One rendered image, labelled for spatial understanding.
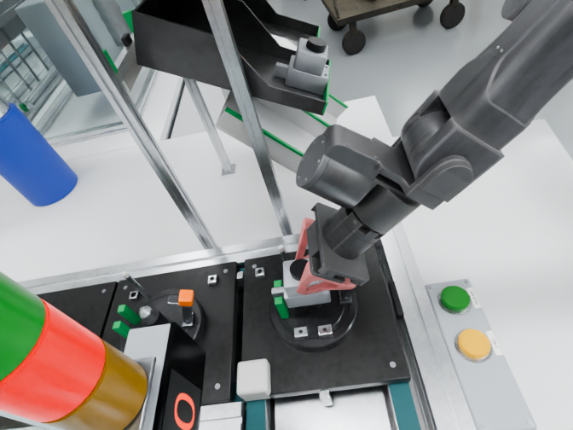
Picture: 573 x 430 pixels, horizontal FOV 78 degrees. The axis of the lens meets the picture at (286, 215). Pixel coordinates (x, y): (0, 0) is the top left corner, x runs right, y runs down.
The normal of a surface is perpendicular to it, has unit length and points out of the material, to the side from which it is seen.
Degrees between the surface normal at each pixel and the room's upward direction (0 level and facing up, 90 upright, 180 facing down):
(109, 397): 90
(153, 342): 0
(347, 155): 86
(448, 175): 86
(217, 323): 0
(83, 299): 0
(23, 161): 90
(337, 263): 41
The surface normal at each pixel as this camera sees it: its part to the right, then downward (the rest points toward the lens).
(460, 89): -0.87, -0.36
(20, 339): 0.95, 0.05
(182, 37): -0.11, 0.76
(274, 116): 0.55, -0.49
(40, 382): 0.79, 0.33
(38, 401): 0.51, 0.57
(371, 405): -0.20, -0.65
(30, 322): 0.97, -0.25
